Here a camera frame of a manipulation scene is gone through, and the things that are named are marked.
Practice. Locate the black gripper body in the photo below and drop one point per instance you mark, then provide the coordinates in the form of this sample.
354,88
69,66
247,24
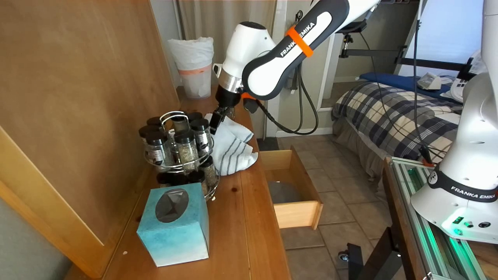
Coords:
228,102

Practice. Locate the white striped towel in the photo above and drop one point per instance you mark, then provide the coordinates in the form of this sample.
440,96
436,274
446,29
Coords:
234,150

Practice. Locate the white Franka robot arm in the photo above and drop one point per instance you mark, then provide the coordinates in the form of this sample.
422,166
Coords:
290,47

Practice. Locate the open wooden drawer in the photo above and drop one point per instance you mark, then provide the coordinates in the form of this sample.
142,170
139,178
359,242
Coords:
298,214

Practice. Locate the glass spice jar black lid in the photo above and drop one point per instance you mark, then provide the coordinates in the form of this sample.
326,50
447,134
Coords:
202,136
186,148
211,178
155,147

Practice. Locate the white trash bag bin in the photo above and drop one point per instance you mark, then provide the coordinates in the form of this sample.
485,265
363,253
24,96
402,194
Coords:
195,64

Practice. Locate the metal spice rack carousel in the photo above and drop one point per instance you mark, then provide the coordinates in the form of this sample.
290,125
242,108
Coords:
177,158

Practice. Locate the beige curtain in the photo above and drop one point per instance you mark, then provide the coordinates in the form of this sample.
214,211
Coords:
223,16

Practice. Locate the light wooden table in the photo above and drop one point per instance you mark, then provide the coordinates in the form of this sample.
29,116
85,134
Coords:
244,223

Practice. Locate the teal tissue box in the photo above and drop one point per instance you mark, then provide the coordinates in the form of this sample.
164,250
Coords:
177,234

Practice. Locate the large wooden framed board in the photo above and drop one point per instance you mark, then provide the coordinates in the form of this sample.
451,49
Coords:
68,103

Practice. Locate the plaid bed cover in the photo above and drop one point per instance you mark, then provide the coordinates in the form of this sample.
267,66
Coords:
384,114

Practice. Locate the blue pillow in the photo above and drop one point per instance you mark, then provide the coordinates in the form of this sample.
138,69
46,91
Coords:
390,80

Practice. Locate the small white device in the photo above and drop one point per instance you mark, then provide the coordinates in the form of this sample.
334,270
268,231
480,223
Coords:
429,82

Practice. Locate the metal framed robot table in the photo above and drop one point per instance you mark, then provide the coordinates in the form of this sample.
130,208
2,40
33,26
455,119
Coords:
415,228

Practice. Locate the white plush toy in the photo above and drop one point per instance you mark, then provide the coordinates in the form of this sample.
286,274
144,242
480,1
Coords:
468,78

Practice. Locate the black camera stand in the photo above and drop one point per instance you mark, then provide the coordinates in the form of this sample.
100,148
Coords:
346,40

